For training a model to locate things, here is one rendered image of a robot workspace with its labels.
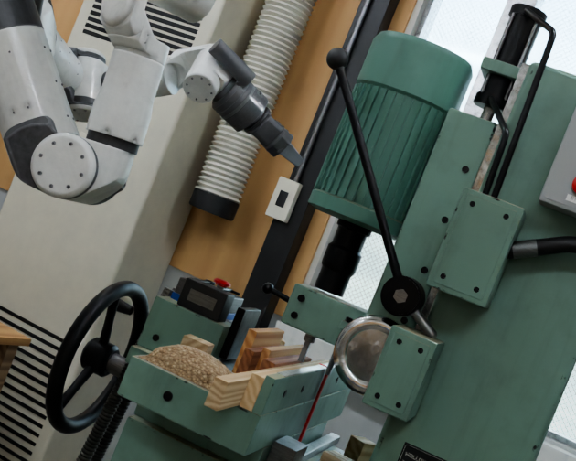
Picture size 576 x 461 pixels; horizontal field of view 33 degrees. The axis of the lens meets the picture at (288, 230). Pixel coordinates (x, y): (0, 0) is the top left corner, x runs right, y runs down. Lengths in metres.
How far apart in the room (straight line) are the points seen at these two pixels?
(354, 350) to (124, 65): 0.56
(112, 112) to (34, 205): 2.08
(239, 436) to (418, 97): 0.59
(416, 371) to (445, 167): 0.34
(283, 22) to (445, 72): 1.56
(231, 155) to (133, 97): 1.85
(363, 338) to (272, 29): 1.75
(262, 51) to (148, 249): 0.72
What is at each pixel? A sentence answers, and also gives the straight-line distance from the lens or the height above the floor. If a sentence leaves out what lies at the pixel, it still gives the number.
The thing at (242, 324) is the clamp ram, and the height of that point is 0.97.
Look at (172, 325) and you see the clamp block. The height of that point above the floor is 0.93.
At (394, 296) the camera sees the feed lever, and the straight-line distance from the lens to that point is 1.41.
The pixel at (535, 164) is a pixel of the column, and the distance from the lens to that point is 1.47.
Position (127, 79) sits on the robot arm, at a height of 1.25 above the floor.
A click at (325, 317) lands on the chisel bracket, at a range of 1.56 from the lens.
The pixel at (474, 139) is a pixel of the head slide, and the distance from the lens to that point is 1.52.
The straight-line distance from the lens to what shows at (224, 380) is 1.26.
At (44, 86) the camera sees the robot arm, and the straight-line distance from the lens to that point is 1.21.
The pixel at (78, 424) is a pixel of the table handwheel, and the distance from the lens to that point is 1.76.
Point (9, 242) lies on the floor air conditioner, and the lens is 3.27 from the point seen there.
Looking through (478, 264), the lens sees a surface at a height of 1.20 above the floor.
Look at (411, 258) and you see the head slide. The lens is 1.51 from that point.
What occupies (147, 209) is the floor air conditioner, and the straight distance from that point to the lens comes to 3.02.
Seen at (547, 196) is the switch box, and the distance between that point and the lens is 1.40.
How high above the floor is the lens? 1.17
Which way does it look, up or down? 1 degrees down
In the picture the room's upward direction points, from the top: 22 degrees clockwise
